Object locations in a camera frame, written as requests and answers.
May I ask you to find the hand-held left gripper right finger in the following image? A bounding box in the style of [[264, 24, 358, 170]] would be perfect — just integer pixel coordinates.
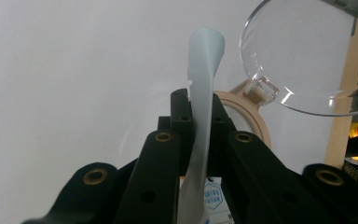
[[207, 92, 334, 224]]

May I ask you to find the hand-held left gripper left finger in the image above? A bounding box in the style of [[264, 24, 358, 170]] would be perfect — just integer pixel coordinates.
[[114, 88, 197, 224]]

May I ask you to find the white and blue bag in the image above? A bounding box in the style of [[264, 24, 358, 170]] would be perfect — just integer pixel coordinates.
[[176, 26, 233, 224]]

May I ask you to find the wooden table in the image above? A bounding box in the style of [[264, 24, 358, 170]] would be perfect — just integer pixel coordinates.
[[324, 18, 358, 170]]

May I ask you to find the white table mat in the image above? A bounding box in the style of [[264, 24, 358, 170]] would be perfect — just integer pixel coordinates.
[[0, 0, 358, 224]]

